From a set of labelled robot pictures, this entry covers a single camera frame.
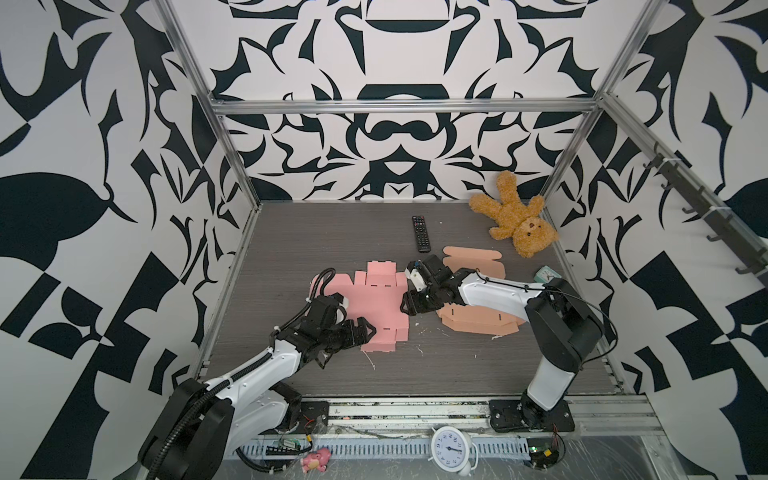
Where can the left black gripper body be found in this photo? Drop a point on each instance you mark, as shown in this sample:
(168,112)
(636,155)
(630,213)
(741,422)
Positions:
(323,341)

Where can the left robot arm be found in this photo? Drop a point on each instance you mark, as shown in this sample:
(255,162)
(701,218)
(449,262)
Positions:
(202,422)

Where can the brown teddy bear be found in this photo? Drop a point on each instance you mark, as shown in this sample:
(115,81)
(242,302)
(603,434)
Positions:
(514,219)

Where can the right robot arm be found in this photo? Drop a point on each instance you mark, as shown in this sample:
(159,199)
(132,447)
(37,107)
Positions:
(566,328)

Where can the white round table clock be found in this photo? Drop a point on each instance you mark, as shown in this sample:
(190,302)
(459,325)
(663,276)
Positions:
(453,451)

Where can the black wall hook rack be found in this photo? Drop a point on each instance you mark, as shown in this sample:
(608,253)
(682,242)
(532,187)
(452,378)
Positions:
(703,204)

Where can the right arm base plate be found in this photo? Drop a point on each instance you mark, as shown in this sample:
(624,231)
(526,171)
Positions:
(524,415)

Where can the green circuit board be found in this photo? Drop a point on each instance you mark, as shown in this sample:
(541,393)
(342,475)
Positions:
(289,448)

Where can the peach flat paper box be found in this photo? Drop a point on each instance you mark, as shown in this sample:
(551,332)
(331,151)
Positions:
(485,312)

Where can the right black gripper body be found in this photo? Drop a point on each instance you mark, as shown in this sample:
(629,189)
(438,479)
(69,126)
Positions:
(428,300)

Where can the pink paper box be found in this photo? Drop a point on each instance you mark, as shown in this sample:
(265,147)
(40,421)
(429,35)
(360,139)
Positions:
(376,294)

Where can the small pink toy figure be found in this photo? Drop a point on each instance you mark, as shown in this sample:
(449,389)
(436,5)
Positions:
(317,460)

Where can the black electronics module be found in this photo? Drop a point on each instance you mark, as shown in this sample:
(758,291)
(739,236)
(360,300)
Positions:
(545,453)

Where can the black tv remote control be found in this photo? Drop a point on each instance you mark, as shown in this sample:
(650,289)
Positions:
(422,238)

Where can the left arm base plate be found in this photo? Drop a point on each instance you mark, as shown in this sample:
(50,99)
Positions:
(308,417)

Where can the small green alarm clock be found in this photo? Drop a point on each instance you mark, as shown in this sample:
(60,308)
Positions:
(546,274)

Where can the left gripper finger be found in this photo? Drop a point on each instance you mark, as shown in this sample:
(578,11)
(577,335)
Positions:
(361,331)
(348,343)

